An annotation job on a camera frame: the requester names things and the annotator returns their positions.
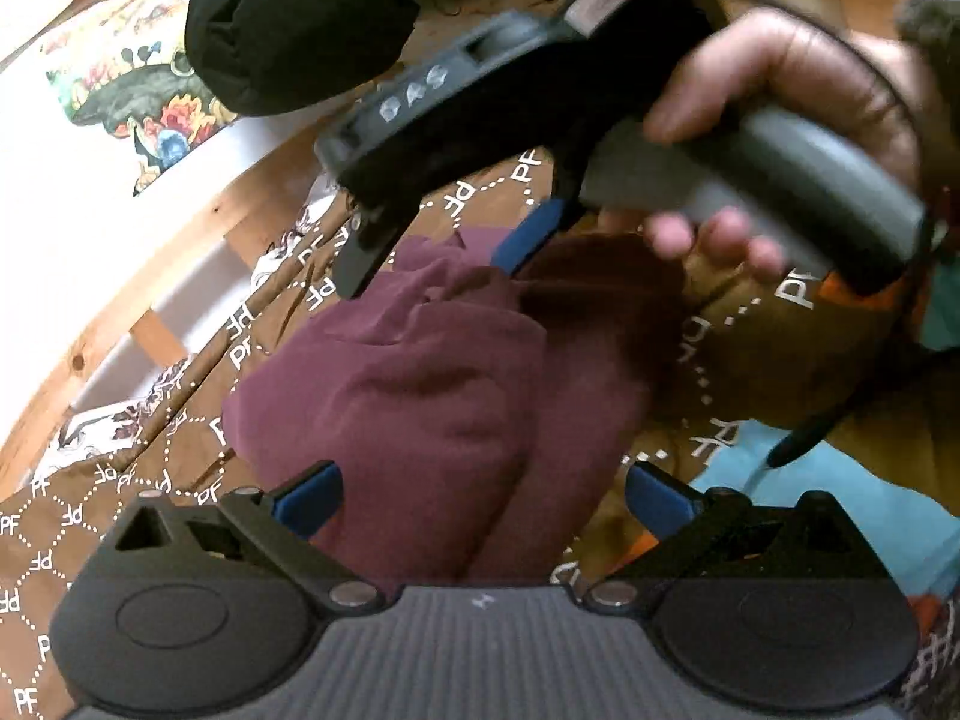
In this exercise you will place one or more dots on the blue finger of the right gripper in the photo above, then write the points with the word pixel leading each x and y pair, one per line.
pixel 373 234
pixel 530 236

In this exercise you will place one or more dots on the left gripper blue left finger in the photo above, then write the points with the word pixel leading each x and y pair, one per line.
pixel 305 503

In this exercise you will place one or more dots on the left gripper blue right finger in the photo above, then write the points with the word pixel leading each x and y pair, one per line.
pixel 658 501

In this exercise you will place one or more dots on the maroon long-sleeve sweater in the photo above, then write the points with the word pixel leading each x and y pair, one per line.
pixel 477 419

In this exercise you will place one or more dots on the person's right hand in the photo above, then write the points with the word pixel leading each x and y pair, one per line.
pixel 882 95

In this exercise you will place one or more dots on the brown PF patterned duvet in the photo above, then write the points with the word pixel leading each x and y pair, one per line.
pixel 54 523

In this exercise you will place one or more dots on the black puffy jacket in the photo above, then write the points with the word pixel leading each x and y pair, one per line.
pixel 266 57

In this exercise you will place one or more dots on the colourful landscape poster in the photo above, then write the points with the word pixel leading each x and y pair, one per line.
pixel 121 67

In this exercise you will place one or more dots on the wooden bed frame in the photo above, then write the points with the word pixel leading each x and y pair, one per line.
pixel 100 290

